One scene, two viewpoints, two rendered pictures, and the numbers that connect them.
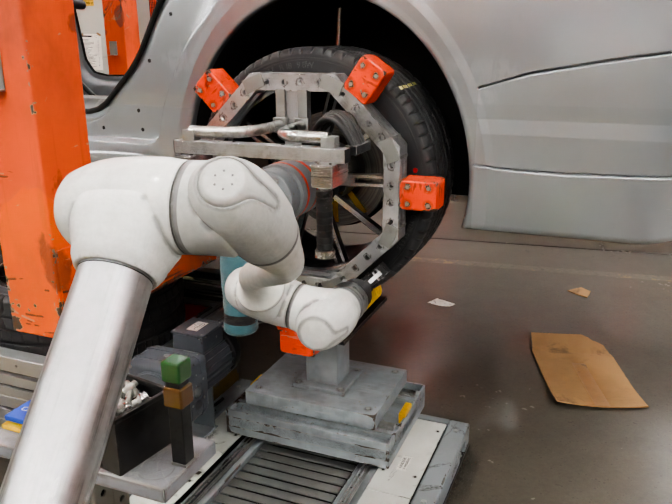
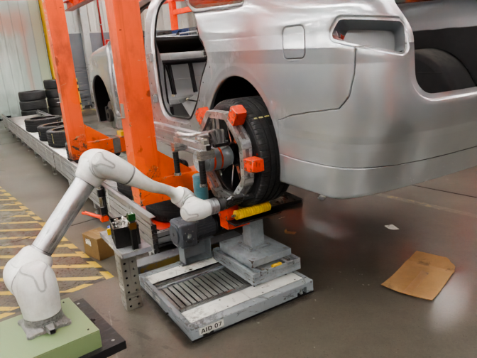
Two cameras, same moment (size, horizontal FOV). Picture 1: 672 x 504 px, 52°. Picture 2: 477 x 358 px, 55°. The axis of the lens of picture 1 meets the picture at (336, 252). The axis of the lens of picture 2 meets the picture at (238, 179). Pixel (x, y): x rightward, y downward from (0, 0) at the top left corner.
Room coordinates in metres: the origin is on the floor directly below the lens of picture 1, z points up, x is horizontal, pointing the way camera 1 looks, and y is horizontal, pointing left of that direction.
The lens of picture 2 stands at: (-0.40, -1.58, 1.45)
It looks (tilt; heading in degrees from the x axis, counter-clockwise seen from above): 16 degrees down; 37
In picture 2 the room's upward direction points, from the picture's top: 4 degrees counter-clockwise
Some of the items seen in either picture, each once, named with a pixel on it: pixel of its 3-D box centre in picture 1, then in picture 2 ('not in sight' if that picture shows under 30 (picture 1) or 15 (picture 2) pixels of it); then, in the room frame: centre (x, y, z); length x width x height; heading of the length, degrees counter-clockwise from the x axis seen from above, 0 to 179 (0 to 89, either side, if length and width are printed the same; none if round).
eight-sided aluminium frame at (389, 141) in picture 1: (299, 184); (223, 156); (1.72, 0.09, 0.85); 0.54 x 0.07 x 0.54; 67
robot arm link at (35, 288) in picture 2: not in sight; (36, 288); (0.50, 0.19, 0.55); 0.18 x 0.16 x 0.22; 76
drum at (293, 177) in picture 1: (286, 189); (213, 158); (1.65, 0.12, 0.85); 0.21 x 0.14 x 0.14; 157
